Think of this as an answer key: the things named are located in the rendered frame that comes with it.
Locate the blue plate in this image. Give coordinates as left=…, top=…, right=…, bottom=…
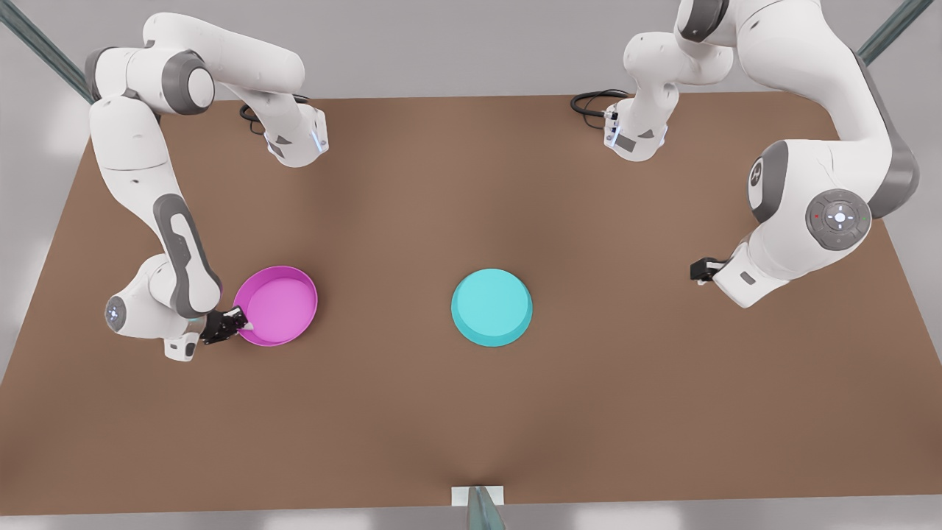
left=451, top=268, right=533, bottom=347

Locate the pink plate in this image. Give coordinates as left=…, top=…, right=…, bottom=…
left=233, top=266, right=319, bottom=347

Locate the black cable loop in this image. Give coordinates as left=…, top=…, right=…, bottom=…
left=570, top=89, right=631, bottom=127
left=240, top=93, right=313, bottom=136

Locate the silver frame post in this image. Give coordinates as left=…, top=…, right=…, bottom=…
left=451, top=485, right=506, bottom=530
left=0, top=0, right=97, bottom=104
left=857, top=0, right=934, bottom=66

